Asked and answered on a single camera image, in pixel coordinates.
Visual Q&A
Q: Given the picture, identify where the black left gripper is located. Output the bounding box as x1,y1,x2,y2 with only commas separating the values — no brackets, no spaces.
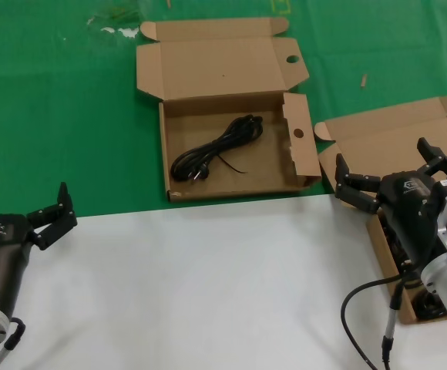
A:
0,181,79,316

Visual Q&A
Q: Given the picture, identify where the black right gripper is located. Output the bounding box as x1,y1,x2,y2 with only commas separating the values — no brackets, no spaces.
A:
334,136,447,267

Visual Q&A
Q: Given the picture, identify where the black power cable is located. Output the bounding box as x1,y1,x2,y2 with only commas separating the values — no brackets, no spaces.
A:
381,217,405,267
410,288,447,320
170,114,265,183

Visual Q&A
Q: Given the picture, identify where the open cardboard box plain lid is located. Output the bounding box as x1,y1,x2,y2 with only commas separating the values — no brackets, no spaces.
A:
314,96,447,325

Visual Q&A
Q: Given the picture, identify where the open cardboard box with holes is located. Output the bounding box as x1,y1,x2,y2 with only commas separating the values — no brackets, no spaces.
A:
135,16,323,203

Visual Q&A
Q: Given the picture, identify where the green table cloth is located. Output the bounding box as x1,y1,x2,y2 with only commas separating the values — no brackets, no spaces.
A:
0,0,447,232

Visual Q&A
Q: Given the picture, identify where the clear plastic scrap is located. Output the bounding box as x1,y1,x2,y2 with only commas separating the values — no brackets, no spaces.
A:
86,6,142,39

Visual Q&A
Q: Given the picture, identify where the loose black power cable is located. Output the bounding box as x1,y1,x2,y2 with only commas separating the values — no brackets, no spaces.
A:
381,217,405,267

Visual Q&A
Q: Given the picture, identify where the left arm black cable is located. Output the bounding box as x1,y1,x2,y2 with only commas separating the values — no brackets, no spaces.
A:
0,316,27,370

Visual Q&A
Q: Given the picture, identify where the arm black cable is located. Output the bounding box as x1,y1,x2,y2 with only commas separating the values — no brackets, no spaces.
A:
341,267,419,370
0,316,27,370

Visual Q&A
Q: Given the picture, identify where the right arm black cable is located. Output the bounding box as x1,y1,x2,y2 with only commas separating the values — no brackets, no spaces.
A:
341,267,419,370

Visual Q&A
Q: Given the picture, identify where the bundled black power cable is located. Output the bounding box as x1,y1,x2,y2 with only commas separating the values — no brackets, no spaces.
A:
410,288,447,320

